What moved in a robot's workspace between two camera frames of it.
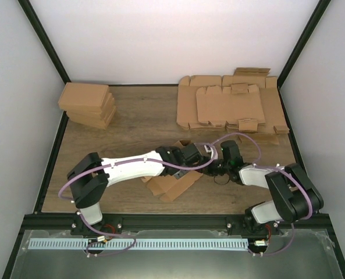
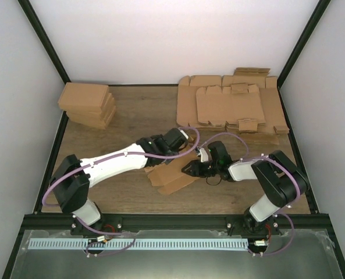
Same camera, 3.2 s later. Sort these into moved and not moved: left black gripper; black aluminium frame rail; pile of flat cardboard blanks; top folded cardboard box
Moved: left black gripper
Not moved: black aluminium frame rail; top folded cardboard box; pile of flat cardboard blanks
